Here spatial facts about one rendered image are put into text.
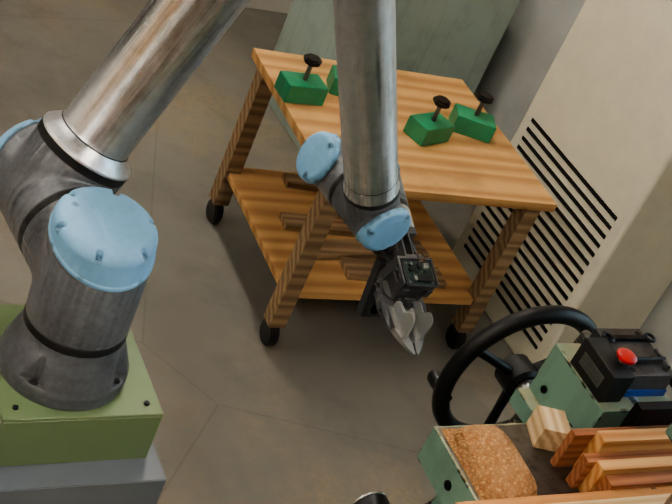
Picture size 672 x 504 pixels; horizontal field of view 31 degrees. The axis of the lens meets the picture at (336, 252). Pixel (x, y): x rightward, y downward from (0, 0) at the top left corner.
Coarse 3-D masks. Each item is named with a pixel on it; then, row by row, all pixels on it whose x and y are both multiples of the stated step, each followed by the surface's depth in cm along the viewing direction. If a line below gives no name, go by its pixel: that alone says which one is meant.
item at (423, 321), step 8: (416, 304) 206; (416, 312) 205; (424, 312) 204; (416, 320) 205; (424, 320) 203; (432, 320) 201; (416, 328) 204; (424, 328) 203; (416, 336) 204; (416, 344) 203; (416, 352) 202
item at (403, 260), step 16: (400, 240) 205; (384, 256) 209; (400, 256) 202; (416, 256) 204; (384, 272) 205; (400, 272) 201; (416, 272) 203; (384, 288) 205; (400, 288) 203; (416, 288) 202; (432, 288) 204
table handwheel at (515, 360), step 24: (528, 312) 181; (552, 312) 182; (576, 312) 184; (480, 336) 180; (504, 336) 180; (456, 360) 181; (504, 360) 190; (528, 360) 190; (504, 384) 189; (528, 384) 187; (432, 408) 188
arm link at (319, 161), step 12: (324, 132) 203; (312, 144) 203; (324, 144) 201; (336, 144) 201; (300, 156) 205; (312, 156) 203; (324, 156) 200; (336, 156) 200; (300, 168) 204; (312, 168) 202; (324, 168) 200; (336, 168) 200; (312, 180) 202; (324, 180) 201; (324, 192) 202
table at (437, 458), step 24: (528, 408) 175; (432, 432) 159; (504, 432) 164; (528, 432) 165; (432, 456) 159; (528, 456) 161; (552, 456) 163; (432, 480) 159; (456, 480) 154; (552, 480) 159
